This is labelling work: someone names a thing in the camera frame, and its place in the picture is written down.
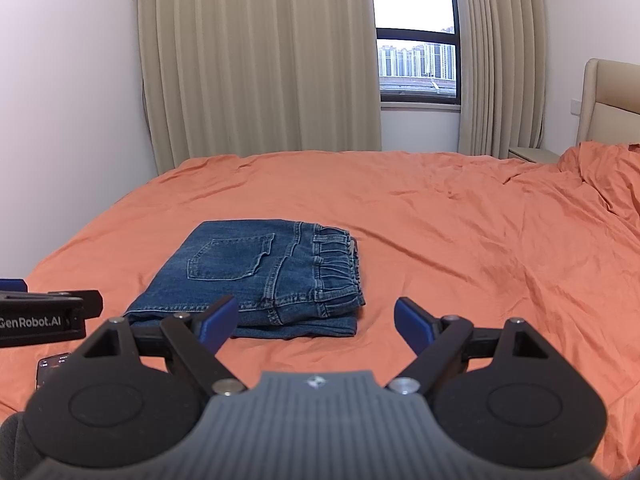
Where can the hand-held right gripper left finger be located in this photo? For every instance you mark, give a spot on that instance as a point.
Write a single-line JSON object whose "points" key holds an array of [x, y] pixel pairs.
{"points": [[220, 321]]}

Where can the white wall outlet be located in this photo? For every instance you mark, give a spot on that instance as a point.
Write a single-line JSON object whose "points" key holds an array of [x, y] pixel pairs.
{"points": [[575, 106]]}

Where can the blue denim pants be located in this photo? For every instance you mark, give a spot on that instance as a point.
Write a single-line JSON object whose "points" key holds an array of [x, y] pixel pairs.
{"points": [[260, 270]]}

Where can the orange pillow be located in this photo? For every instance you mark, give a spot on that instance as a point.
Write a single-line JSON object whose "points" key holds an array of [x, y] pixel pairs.
{"points": [[605, 175]]}

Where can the black smartphone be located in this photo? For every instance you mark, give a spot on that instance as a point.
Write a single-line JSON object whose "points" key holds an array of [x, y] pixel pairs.
{"points": [[50, 367]]}

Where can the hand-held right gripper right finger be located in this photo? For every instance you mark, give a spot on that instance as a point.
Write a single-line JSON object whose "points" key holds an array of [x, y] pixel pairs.
{"points": [[410, 323]]}

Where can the dark framed window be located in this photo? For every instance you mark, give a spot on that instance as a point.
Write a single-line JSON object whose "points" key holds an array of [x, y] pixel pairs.
{"points": [[415, 50]]}

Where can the wide beige curtain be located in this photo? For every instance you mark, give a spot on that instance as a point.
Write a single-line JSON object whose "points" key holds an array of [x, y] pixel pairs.
{"points": [[255, 55]]}

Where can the narrow beige curtain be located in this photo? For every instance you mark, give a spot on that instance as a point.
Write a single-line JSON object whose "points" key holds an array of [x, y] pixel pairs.
{"points": [[500, 55]]}

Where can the dark cloth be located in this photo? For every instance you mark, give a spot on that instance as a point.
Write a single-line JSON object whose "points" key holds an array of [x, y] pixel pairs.
{"points": [[11, 447]]}

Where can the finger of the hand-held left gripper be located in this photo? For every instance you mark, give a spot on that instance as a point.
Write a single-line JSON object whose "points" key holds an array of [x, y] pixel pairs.
{"points": [[80, 302], [11, 285]]}

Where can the beige padded headboard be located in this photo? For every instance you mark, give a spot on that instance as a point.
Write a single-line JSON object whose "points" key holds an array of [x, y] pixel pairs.
{"points": [[612, 105]]}

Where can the beige nightstand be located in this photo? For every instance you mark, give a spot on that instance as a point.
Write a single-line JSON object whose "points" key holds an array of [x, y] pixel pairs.
{"points": [[532, 154]]}

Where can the orange bed sheet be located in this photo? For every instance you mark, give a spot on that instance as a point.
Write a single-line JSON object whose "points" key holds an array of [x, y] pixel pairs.
{"points": [[450, 240]]}

